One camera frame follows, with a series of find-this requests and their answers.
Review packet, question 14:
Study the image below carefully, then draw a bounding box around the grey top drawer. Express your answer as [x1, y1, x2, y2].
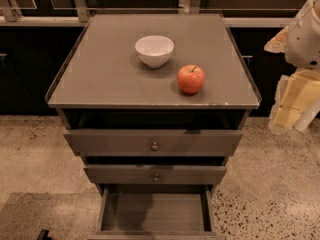
[64, 129, 242, 157]

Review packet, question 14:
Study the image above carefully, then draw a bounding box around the grey bottom drawer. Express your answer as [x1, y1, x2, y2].
[88, 185, 225, 240]

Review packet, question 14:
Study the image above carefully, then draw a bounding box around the grey drawer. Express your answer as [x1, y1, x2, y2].
[64, 129, 242, 157]
[88, 185, 225, 240]
[84, 165, 226, 185]

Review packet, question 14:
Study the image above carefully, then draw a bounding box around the white cylindrical robot post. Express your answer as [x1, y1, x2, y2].
[294, 97, 320, 131]

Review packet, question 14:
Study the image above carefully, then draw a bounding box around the brass drawer knob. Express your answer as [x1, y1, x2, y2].
[153, 174, 160, 182]
[151, 142, 159, 151]

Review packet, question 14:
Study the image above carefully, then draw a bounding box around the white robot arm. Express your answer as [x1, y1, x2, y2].
[264, 0, 320, 135]

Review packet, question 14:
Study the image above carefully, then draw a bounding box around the grey middle drawer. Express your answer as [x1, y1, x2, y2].
[84, 165, 226, 185]

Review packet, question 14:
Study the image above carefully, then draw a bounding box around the brass top drawer knob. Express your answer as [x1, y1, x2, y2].
[151, 142, 159, 151]

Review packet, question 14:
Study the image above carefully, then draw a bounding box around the black object at floor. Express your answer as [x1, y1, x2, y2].
[37, 229, 52, 240]

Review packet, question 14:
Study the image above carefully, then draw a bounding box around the red apple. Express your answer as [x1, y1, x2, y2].
[177, 65, 205, 95]

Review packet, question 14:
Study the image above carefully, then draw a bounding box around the metal window railing frame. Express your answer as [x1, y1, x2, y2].
[0, 0, 307, 27]

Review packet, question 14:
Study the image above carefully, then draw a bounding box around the grey drawer cabinet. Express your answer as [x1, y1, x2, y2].
[44, 13, 262, 240]

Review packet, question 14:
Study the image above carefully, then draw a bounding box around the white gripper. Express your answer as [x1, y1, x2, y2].
[264, 26, 320, 135]

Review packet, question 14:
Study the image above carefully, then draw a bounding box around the white ceramic bowl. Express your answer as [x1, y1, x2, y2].
[135, 35, 174, 68]

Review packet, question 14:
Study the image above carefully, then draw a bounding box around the brass middle drawer knob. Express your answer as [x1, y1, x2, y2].
[153, 174, 160, 182]

